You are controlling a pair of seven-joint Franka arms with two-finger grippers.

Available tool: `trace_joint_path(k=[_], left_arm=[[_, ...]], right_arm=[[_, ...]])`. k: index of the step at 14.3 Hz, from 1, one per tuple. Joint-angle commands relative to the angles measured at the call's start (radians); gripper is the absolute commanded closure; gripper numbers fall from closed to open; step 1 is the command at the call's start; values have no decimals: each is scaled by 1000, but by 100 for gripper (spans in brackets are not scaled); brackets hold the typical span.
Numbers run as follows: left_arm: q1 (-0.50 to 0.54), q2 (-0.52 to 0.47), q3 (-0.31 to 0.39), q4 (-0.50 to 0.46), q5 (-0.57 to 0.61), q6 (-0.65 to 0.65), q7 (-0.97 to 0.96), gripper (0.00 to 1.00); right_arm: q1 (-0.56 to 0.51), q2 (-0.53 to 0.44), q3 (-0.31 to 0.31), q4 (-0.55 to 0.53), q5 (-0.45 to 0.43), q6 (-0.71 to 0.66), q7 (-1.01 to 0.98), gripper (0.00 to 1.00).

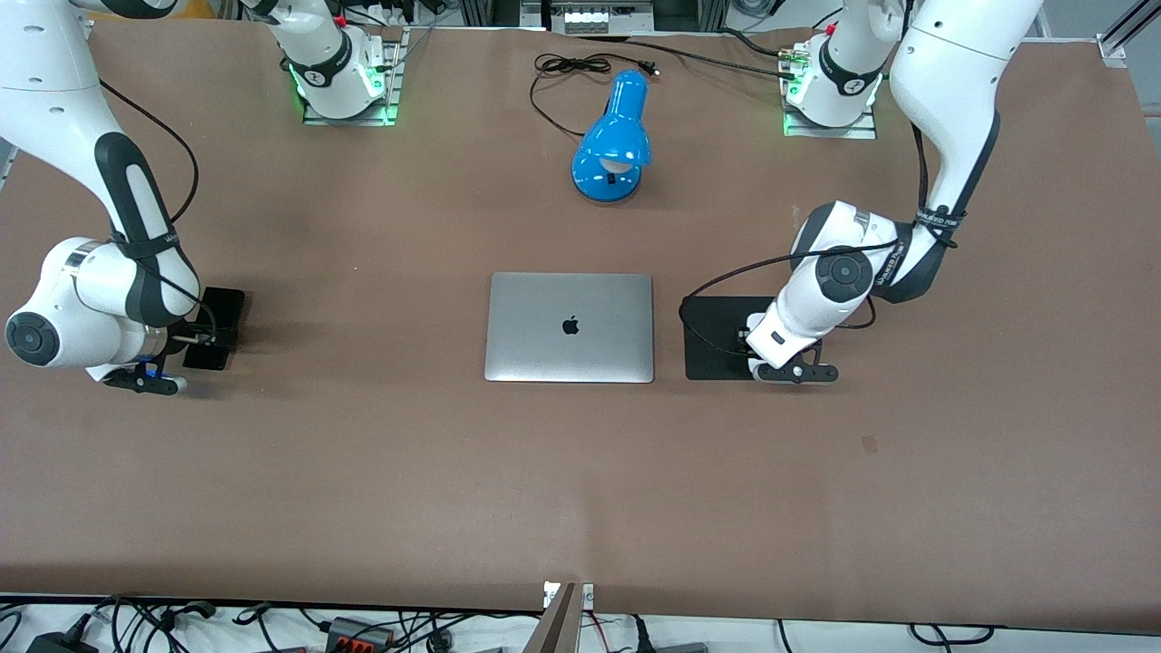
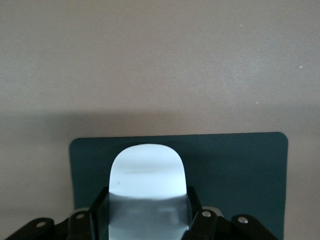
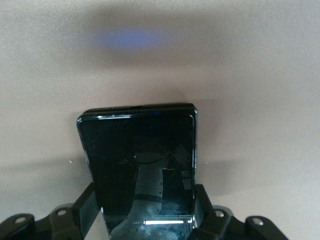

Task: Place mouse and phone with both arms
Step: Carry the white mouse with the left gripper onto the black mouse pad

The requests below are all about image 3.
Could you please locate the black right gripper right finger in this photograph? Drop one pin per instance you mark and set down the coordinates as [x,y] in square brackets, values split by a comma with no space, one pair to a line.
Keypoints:
[206,215]

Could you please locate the black smartphone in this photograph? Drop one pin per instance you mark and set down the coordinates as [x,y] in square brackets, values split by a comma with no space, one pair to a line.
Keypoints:
[137,150]

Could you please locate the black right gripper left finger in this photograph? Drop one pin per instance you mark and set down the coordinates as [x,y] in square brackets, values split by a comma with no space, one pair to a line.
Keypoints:
[85,212]

